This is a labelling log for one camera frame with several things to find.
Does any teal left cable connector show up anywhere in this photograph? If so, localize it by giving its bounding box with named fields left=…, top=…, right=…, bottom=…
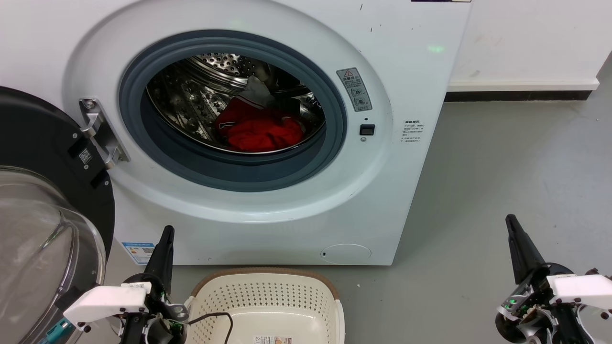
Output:
left=38, top=319, right=73, bottom=344

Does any black baseboard strip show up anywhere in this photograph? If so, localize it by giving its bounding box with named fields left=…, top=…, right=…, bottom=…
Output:
left=445, top=90, right=593, bottom=102

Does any red white varsity jacket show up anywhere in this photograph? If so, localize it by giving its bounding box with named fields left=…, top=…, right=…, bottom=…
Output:
left=214, top=74, right=306, bottom=152

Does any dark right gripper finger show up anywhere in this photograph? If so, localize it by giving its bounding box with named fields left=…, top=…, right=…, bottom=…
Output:
left=505, top=214, right=548, bottom=285

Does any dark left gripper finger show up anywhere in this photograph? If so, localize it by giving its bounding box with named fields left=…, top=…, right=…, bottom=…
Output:
left=143, top=226, right=175, bottom=294

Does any blue white energy label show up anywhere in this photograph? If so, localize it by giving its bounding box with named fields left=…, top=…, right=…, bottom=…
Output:
left=121, top=242, right=156, bottom=265

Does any black glass washer door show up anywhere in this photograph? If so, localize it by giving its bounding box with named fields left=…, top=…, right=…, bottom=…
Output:
left=0, top=86, right=116, bottom=344

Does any stainless steel washing machine drum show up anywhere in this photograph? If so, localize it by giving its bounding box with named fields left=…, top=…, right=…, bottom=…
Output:
left=146, top=53, right=327, bottom=154

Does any small printed text label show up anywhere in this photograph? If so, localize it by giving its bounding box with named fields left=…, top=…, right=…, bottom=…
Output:
left=402, top=119, right=424, bottom=144

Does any thin black cable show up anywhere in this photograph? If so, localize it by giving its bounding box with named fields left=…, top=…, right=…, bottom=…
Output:
left=186, top=312, right=234, bottom=344

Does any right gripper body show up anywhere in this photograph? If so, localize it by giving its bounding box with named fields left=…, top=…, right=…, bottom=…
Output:
left=495, top=262, right=612, bottom=344

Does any silver metal door hinge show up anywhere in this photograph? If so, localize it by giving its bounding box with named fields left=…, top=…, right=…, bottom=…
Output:
left=79, top=98, right=130, bottom=170

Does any round filter cover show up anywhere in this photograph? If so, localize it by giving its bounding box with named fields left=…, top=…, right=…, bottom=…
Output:
left=320, top=244, right=372, bottom=265

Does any cream perforated laundry basket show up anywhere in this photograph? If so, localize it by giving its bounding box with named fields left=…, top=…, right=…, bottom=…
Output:
left=184, top=268, right=346, bottom=344

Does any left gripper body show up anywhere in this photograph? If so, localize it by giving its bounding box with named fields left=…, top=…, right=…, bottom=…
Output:
left=63, top=275, right=189, bottom=344

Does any grey rubber door gasket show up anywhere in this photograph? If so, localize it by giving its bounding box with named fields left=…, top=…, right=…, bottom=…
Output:
left=119, top=30, right=348, bottom=193

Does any white front-load washing machine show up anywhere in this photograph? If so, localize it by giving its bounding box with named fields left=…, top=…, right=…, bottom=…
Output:
left=0, top=0, right=474, bottom=266

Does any grey warning sticker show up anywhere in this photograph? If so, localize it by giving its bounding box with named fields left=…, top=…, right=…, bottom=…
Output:
left=336, top=67, right=372, bottom=113

